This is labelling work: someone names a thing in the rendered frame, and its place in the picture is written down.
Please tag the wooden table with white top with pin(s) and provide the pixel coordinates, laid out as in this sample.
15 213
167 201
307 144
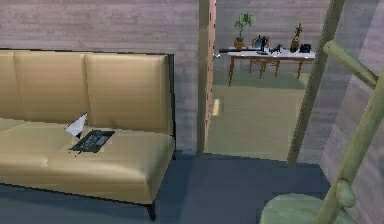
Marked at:
266 55

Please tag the wooden room door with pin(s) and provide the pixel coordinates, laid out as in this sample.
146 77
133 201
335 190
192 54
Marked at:
206 76

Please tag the tan leather sofa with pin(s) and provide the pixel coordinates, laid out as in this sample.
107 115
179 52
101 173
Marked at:
123 100

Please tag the wooden chair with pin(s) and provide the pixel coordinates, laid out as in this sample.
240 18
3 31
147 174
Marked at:
261 61

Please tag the green plant in orange pot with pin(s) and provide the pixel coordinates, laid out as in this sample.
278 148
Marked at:
240 28

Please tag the small black figurine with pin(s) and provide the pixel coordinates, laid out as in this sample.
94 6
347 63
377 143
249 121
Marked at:
275 50

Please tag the black laptop with white lid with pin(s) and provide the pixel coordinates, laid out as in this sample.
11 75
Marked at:
91 140

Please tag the brown statuette on table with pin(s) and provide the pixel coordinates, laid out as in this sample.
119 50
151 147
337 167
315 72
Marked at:
295 40

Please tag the small black box object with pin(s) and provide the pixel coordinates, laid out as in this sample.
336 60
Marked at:
305 48

